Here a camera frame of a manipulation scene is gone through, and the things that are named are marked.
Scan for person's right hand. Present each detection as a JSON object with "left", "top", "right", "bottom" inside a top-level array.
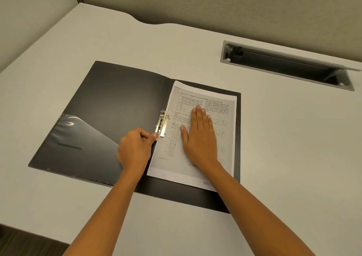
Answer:
[{"left": 180, "top": 105, "right": 224, "bottom": 171}]

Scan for person's left hand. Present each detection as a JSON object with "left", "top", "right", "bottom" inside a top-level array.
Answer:
[{"left": 117, "top": 127, "right": 160, "bottom": 175}]

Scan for metal folder lever clip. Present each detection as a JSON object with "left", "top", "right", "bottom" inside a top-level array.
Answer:
[{"left": 154, "top": 110, "right": 170, "bottom": 138}]

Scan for printed white paper sheets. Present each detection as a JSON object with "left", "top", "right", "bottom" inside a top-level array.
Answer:
[{"left": 146, "top": 80, "right": 237, "bottom": 193}]

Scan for person's left forearm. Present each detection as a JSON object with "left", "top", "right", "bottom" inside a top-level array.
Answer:
[{"left": 63, "top": 169, "right": 148, "bottom": 256}]

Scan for person's right forearm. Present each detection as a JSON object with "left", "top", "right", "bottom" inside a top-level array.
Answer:
[{"left": 195, "top": 163, "right": 316, "bottom": 256}]

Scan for black open file folder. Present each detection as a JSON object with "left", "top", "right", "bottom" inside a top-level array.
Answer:
[{"left": 28, "top": 61, "right": 241, "bottom": 214}]

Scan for grey desk cable tray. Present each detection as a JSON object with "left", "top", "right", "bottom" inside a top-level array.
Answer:
[{"left": 220, "top": 40, "right": 362, "bottom": 92}]

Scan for grey cable tray flap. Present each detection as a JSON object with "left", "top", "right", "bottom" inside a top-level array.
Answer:
[{"left": 226, "top": 42, "right": 362, "bottom": 82}]

